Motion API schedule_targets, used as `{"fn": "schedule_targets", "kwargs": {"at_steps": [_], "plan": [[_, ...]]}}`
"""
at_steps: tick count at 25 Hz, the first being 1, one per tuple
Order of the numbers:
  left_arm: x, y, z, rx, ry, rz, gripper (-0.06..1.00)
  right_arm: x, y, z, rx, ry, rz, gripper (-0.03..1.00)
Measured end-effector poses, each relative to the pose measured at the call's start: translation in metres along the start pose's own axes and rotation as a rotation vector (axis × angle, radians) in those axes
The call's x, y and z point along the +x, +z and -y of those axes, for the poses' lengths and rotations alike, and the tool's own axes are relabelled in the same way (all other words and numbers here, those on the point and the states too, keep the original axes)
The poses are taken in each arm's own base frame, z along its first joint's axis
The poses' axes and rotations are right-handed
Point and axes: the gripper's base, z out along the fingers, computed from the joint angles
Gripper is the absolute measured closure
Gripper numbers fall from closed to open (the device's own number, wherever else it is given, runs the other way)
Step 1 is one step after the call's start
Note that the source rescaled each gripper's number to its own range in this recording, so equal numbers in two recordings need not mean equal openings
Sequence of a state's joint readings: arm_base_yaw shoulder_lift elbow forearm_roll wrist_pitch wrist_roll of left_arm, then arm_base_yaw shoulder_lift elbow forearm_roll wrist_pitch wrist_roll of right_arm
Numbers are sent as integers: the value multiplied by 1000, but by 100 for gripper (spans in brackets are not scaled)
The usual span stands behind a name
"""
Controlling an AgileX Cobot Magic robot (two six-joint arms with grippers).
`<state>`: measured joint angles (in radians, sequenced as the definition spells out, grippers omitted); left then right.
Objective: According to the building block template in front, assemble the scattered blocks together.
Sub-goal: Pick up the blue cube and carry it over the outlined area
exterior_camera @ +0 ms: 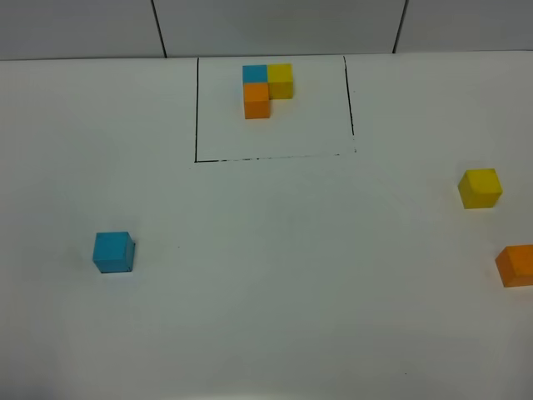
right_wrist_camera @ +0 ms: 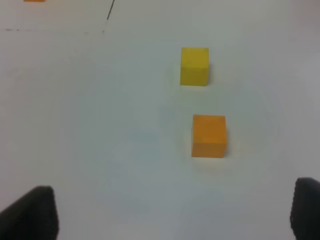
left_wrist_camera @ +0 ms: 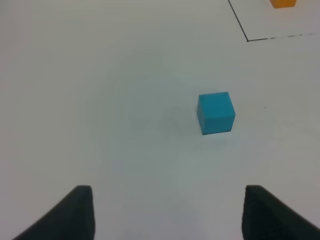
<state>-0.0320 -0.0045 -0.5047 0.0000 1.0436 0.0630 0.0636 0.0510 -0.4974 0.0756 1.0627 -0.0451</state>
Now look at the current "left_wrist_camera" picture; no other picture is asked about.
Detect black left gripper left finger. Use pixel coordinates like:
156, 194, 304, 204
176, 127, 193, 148
15, 185, 95, 240

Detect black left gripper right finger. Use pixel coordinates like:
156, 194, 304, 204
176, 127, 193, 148
241, 185, 320, 240

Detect blue cube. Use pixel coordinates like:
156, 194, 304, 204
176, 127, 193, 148
196, 91, 236, 135

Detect orange template cube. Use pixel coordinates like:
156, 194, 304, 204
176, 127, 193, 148
270, 0, 297, 9

